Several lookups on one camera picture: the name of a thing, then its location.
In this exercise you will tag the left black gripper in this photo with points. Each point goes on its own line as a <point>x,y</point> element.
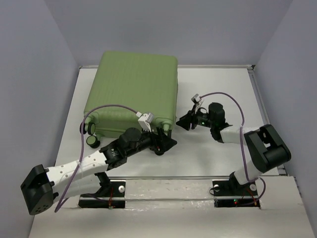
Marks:
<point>166,142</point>

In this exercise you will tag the green hard-shell suitcase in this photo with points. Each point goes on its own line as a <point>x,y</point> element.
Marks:
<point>126,83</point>

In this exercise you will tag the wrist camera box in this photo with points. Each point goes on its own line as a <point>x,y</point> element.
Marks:
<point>198,101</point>
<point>145,120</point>

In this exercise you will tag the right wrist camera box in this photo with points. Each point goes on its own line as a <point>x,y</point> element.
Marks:
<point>198,101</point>

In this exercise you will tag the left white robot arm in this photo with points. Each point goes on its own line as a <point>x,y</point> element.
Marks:
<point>44,187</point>

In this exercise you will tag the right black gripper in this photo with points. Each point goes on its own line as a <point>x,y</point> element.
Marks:
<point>184,121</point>

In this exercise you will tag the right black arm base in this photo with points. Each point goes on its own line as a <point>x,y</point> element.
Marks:
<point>242,196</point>

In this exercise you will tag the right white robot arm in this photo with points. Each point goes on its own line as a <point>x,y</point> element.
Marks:
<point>262,148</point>

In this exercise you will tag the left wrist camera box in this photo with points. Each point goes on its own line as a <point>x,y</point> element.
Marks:
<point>145,120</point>

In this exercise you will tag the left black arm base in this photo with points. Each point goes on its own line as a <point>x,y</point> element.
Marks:
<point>110,195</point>

